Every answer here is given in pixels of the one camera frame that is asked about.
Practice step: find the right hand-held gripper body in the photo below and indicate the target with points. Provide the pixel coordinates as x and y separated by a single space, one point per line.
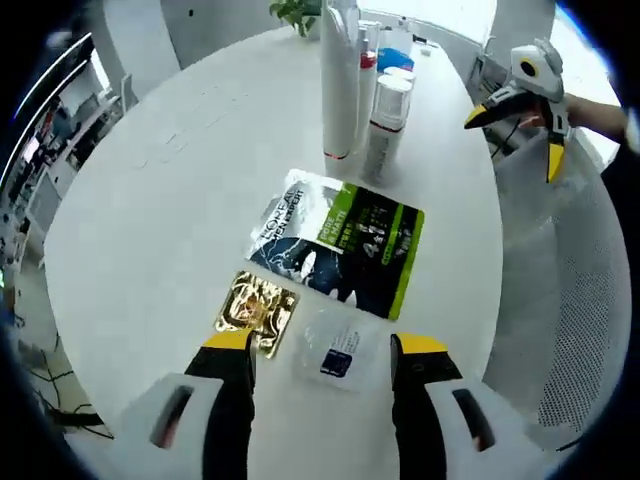
542 75

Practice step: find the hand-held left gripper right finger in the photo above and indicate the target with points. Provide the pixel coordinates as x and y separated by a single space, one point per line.
420 400

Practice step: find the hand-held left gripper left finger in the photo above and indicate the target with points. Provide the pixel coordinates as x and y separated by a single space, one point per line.
225 400

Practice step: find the small clear skincare sachet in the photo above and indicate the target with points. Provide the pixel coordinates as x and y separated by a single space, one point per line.
340 350

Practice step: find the gold foil skincare sachet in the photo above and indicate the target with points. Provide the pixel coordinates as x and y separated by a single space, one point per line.
255 305

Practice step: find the small red-label skincare bottle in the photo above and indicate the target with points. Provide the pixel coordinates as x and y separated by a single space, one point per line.
387 130

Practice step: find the tall white skincare pump bottle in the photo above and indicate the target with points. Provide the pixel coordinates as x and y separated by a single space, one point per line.
367 100

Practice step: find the white skincare tube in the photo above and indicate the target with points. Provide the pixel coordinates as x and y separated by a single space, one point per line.
337 90

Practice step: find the green black skincare sachet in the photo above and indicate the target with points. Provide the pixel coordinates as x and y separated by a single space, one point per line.
340 240

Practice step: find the person's right hand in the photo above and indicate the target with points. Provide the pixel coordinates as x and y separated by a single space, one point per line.
577 112

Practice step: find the blue tissue pack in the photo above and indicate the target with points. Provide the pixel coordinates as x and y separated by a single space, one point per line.
395 57

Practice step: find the white mesh office chair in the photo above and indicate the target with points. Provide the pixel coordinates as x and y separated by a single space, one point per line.
565 300

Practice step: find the potted green plant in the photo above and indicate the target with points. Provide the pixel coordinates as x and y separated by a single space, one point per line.
297 15

